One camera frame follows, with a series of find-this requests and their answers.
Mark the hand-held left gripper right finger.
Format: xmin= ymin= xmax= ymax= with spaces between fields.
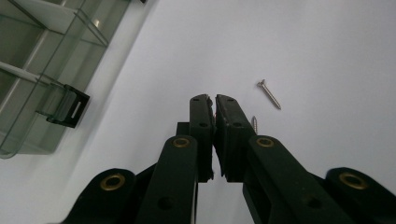
xmin=214 ymin=93 xmax=258 ymax=183

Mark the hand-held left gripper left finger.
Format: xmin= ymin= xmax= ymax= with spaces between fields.
xmin=189 ymin=93 xmax=216 ymax=183

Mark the clear grey compartment organizer box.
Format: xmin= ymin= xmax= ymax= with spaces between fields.
xmin=0 ymin=0 xmax=132 ymax=160

